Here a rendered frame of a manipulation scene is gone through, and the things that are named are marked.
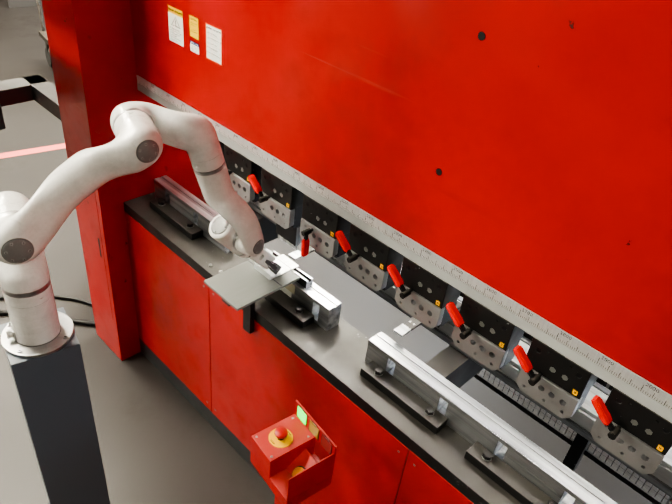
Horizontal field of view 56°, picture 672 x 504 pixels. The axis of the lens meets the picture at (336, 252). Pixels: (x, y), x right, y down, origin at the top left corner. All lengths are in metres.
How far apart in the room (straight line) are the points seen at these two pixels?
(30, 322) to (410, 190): 1.07
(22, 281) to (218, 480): 1.35
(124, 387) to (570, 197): 2.33
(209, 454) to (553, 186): 1.98
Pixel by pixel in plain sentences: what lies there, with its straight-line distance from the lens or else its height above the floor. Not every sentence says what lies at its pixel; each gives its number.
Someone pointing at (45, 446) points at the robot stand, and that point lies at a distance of 2.18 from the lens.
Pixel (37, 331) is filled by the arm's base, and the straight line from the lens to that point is 1.90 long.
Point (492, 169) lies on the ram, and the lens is 1.44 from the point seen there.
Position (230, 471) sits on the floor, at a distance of 2.81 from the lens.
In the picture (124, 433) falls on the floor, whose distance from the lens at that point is 2.98.
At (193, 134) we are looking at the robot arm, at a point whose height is 1.58.
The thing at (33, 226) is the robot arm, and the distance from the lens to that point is 1.67.
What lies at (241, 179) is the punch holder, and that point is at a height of 1.25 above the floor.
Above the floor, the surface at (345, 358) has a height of 0.87.
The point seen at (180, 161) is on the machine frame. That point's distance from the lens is 2.83.
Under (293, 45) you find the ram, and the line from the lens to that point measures 1.79.
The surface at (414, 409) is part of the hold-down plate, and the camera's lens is 1.89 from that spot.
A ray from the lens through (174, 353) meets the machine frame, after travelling 2.93.
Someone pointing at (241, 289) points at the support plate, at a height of 1.00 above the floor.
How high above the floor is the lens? 2.31
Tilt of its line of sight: 35 degrees down
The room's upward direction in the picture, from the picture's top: 7 degrees clockwise
